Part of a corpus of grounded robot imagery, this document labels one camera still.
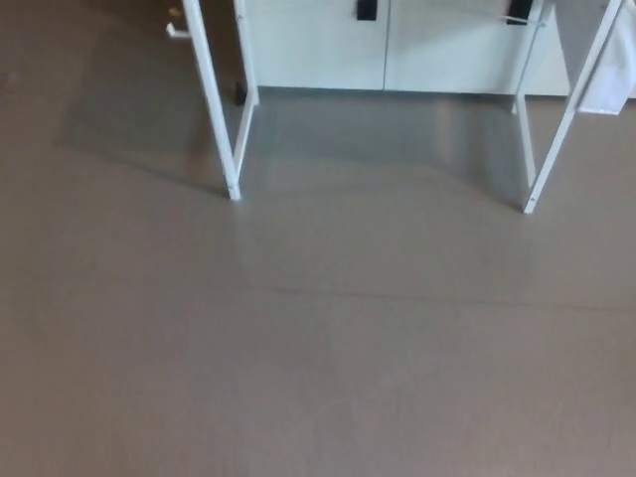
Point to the white side hook on desk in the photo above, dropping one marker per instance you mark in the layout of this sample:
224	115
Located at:
178	31

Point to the white cloth hanging on desk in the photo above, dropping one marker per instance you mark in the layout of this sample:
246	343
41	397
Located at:
608	74

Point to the white cabinet with doors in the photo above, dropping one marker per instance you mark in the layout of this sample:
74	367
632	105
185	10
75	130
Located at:
318	49

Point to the white metal desk frame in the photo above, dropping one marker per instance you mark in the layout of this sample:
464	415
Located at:
214	99

